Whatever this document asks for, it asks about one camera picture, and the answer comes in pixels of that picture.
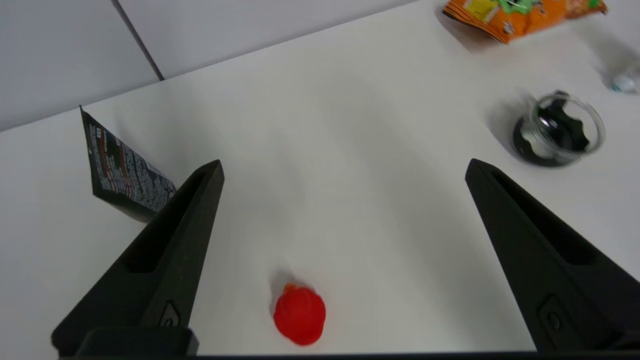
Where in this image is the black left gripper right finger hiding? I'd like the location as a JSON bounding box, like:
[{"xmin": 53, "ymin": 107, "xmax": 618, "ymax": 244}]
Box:
[{"xmin": 465, "ymin": 159, "xmax": 640, "ymax": 353}]

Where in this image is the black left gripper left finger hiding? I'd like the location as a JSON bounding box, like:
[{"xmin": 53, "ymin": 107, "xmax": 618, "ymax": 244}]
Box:
[{"xmin": 51, "ymin": 160, "xmax": 225, "ymax": 357}]

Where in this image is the black cosmetic tube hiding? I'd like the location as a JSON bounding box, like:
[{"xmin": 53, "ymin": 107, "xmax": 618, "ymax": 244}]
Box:
[{"xmin": 80, "ymin": 106, "xmax": 178, "ymax": 223}]

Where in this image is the red rubber duck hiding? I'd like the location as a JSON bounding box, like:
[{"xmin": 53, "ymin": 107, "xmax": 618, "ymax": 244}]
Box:
[{"xmin": 273, "ymin": 283, "xmax": 327, "ymax": 347}]

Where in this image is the yellow duck scooter toy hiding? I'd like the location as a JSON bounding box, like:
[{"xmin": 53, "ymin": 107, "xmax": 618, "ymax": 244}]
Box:
[{"xmin": 611, "ymin": 65, "xmax": 640, "ymax": 95}]

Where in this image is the glass cup with black base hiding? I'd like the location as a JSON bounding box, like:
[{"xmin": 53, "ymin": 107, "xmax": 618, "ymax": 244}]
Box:
[{"xmin": 512, "ymin": 90, "xmax": 607, "ymax": 168}]

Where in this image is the orange snack bag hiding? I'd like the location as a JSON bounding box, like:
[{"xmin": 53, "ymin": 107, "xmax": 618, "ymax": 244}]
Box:
[{"xmin": 442, "ymin": 0, "xmax": 608, "ymax": 45}]

